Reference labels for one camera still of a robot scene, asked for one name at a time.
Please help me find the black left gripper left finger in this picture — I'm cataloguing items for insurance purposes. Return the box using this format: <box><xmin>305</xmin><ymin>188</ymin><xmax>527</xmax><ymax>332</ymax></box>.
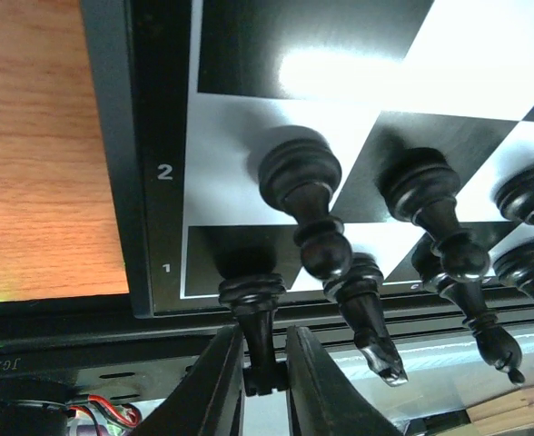
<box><xmin>132</xmin><ymin>326</ymin><xmax>244</xmax><ymax>436</ymax></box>

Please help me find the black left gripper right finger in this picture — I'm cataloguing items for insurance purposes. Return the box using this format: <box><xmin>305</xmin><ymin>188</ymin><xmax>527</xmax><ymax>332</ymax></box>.
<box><xmin>286</xmin><ymin>326</ymin><xmax>401</xmax><ymax>435</ymax></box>

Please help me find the black knight piece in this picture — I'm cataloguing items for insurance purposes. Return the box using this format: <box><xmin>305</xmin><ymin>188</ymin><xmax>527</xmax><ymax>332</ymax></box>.
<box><xmin>323</xmin><ymin>253</ymin><xmax>408</xmax><ymax>387</ymax></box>

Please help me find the black bishop piece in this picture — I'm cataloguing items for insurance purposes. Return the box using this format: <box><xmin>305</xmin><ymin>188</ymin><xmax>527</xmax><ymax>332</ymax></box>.
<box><xmin>411</xmin><ymin>235</ymin><xmax>525</xmax><ymax>386</ymax></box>

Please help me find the black pawn piece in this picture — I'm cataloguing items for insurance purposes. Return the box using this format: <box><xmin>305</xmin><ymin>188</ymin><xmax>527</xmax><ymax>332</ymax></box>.
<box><xmin>494</xmin><ymin>164</ymin><xmax>534</xmax><ymax>226</ymax></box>
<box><xmin>258</xmin><ymin>138</ymin><xmax>352</xmax><ymax>282</ymax></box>
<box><xmin>378</xmin><ymin>147</ymin><xmax>490</xmax><ymax>282</ymax></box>

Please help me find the black white chess board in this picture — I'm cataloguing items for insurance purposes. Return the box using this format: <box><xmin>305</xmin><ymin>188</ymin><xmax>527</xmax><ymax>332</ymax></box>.
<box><xmin>81</xmin><ymin>1</ymin><xmax>534</xmax><ymax>318</ymax></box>

